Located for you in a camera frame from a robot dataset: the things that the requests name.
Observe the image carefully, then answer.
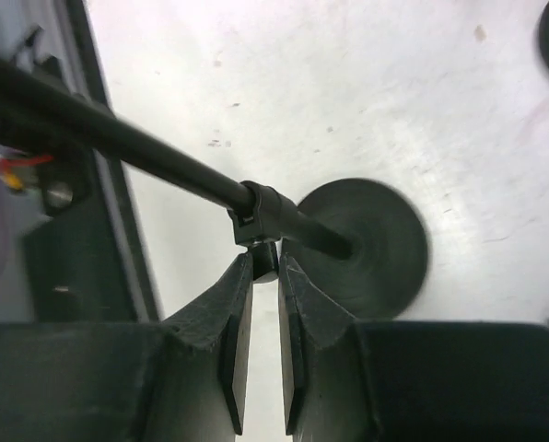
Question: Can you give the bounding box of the black round base stand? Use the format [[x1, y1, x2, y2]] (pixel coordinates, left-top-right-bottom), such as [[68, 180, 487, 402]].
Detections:
[[0, 57, 429, 320]]

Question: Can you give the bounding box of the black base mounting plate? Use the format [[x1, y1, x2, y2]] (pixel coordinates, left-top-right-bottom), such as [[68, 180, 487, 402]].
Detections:
[[0, 1, 159, 322]]

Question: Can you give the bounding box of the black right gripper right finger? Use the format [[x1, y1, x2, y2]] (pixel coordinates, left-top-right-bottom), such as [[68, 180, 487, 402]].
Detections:
[[278, 256, 549, 441]]

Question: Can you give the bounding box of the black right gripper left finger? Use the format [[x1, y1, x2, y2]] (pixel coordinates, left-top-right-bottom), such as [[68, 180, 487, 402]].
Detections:
[[0, 253, 252, 441]]

